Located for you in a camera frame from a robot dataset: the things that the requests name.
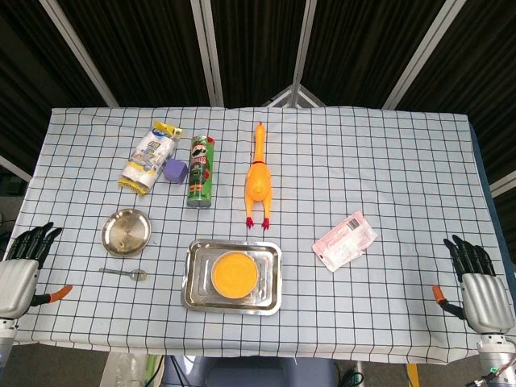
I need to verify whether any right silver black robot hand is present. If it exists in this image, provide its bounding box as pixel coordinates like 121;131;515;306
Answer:
432;235;516;335

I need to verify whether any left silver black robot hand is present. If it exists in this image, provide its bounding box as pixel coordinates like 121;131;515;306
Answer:
0;222;74;319

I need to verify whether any small metal spoon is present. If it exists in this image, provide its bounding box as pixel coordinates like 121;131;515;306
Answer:
99;268;148;281

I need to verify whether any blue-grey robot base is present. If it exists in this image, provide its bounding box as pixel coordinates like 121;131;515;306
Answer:
163;356;338;387

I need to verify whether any white round bowl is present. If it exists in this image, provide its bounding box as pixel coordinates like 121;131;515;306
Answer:
210;250;260;301

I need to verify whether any round stainless steel plate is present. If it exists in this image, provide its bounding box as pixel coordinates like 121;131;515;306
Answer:
101;208;152;258

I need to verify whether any pink white plastic packet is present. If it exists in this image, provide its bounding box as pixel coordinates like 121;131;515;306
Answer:
312;210;379;273

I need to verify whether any white yellow bag roll pack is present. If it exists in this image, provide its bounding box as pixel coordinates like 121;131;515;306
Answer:
117;119;182;198

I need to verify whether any rectangular stainless steel tray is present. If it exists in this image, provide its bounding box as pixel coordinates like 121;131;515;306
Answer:
183;238;283;317

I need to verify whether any blue checked tablecloth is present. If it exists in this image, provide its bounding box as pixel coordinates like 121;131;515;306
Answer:
0;106;516;366

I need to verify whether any purple foam cube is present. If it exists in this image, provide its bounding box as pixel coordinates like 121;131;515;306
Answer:
163;157;188;185

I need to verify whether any green Pringles can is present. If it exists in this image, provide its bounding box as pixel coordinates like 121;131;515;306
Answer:
186;135;216;210

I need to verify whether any orange rubber chicken toy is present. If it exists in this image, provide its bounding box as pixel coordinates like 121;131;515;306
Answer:
243;122;274;231

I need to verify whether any black folding partition screen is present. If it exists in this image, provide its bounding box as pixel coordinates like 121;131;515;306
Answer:
0;0;516;194

